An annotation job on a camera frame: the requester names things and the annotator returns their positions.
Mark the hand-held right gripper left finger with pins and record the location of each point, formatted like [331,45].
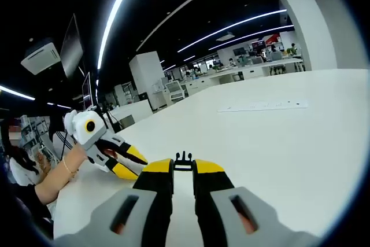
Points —
[130,218]

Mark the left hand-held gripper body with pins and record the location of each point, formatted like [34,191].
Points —
[81,131]

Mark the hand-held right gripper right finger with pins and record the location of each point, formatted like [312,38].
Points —
[231,218]

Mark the black plastic buckle prong part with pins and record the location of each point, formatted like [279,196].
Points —
[183,161]

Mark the person's left hand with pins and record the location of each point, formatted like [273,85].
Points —
[76,157]

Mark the straight ceiling light strip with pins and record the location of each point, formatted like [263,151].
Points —
[251,35]
[231,27]
[17,92]

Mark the white square pillar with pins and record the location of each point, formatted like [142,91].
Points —
[146,76]
[306,27]

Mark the white mesh office chair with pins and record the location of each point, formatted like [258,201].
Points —
[174,90]

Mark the white ceiling air conditioner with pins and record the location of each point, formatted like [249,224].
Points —
[40,57]

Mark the dark hanging ceiling screen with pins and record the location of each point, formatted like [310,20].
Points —
[72,47]

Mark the person's black shirt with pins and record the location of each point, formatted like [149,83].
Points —
[31,206]

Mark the white paper sheet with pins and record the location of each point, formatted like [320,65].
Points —
[260,106]

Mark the long curved ceiling light strip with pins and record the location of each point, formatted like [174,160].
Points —
[115,12]

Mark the white office desk row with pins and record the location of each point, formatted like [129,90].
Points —
[260,69]

